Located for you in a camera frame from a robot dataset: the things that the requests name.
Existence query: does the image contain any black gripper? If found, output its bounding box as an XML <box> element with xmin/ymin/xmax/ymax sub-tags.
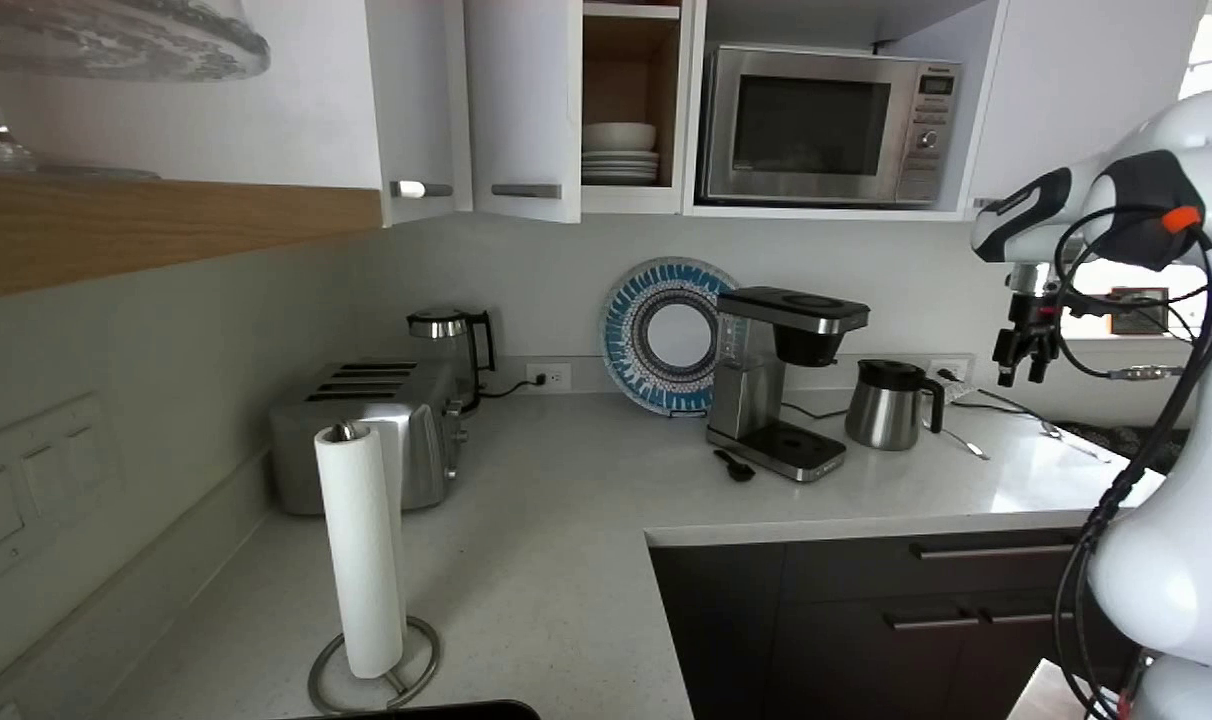
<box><xmin>986</xmin><ymin>293</ymin><xmax>1068</xmax><ymax>391</ymax></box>

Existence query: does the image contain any stainless steel coffee jar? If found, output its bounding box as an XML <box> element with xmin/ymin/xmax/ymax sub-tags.
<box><xmin>839</xmin><ymin>358</ymin><xmax>953</xmax><ymax>455</ymax></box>

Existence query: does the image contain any black steel coffee maker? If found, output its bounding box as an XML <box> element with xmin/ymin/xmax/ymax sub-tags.
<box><xmin>705</xmin><ymin>284</ymin><xmax>877</xmax><ymax>490</ymax></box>

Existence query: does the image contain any long metal cutlery piece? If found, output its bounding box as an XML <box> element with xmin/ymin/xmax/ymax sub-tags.
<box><xmin>933</xmin><ymin>370</ymin><xmax>1077</xmax><ymax>442</ymax></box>

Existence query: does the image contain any short metal cutlery piece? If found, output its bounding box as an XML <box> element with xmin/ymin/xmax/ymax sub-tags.
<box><xmin>939</xmin><ymin>426</ymin><xmax>995</xmax><ymax>463</ymax></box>

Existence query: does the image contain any small dark box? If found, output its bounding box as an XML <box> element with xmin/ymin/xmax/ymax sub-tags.
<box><xmin>1108</xmin><ymin>284</ymin><xmax>1174</xmax><ymax>342</ymax></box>

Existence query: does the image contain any silver microwave oven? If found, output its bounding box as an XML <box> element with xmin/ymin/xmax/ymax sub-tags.
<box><xmin>695</xmin><ymin>41</ymin><xmax>962</xmax><ymax>213</ymax></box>

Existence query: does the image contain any dark lower cabinet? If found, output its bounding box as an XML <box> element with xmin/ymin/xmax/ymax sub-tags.
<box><xmin>648</xmin><ymin>525</ymin><xmax>1144</xmax><ymax>720</ymax></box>

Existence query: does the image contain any blue white decorative plate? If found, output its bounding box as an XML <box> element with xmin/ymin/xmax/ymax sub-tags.
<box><xmin>594</xmin><ymin>252</ymin><xmax>744</xmax><ymax>420</ymax></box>

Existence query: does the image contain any stack of white bowls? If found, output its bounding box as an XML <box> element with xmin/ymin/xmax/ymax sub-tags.
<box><xmin>580</xmin><ymin>115</ymin><xmax>664</xmax><ymax>188</ymax></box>

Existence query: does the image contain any white wide cabinet door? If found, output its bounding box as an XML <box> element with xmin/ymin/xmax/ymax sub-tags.
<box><xmin>462</xmin><ymin>0</ymin><xmax>589</xmax><ymax>230</ymax></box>

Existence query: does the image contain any steel electric kettle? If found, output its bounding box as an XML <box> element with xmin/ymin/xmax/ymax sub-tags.
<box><xmin>402</xmin><ymin>303</ymin><xmax>501</xmax><ymax>418</ymax></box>

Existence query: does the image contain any silver toaster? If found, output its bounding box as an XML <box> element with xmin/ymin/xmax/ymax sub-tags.
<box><xmin>263</xmin><ymin>358</ymin><xmax>468</xmax><ymax>520</ymax></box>

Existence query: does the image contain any paper towel roll on holder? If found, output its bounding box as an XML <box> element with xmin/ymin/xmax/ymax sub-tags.
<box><xmin>303</xmin><ymin>406</ymin><xmax>443</xmax><ymax>712</ymax></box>

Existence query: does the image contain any white narrow cabinet door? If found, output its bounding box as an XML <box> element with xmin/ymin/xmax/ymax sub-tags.
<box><xmin>360</xmin><ymin>0</ymin><xmax>477</xmax><ymax>234</ymax></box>

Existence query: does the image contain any white paper towel roll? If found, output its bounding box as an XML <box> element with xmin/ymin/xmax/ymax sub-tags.
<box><xmin>311</xmin><ymin>414</ymin><xmax>412</xmax><ymax>685</ymax></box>

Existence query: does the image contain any wooden shelf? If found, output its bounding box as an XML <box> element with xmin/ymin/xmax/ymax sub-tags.
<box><xmin>0</xmin><ymin>173</ymin><xmax>387</xmax><ymax>303</ymax></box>

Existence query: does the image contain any glass cake stand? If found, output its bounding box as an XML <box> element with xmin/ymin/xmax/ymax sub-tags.
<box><xmin>0</xmin><ymin>0</ymin><xmax>277</xmax><ymax>178</ymax></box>

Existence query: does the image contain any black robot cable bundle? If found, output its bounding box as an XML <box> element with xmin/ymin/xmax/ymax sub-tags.
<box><xmin>1046</xmin><ymin>196</ymin><xmax>1212</xmax><ymax>720</ymax></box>

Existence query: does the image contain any long steel drawer handle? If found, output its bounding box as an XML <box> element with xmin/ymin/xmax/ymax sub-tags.
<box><xmin>913</xmin><ymin>535</ymin><xmax>1077</xmax><ymax>565</ymax></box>

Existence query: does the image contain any orange cable clip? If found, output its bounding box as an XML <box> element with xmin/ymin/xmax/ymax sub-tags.
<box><xmin>1160</xmin><ymin>200</ymin><xmax>1207</xmax><ymax>242</ymax></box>

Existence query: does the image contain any short steel drawer handle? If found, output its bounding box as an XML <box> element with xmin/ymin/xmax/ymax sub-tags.
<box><xmin>880</xmin><ymin>608</ymin><xmax>986</xmax><ymax>637</ymax></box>

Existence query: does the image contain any black kettle power cord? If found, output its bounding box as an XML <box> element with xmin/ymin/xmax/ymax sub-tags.
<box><xmin>479</xmin><ymin>373</ymin><xmax>546</xmax><ymax>406</ymax></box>

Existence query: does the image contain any steel wide door handle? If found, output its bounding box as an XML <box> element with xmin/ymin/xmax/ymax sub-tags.
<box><xmin>487</xmin><ymin>182</ymin><xmax>565</xmax><ymax>203</ymax></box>

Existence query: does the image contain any steel narrow door handle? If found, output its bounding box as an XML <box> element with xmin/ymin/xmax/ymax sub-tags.
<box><xmin>387</xmin><ymin>178</ymin><xmax>454</xmax><ymax>203</ymax></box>

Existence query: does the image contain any white wall switch panel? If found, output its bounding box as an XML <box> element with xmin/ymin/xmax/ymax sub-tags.
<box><xmin>0</xmin><ymin>391</ymin><xmax>117</xmax><ymax>595</ymax></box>

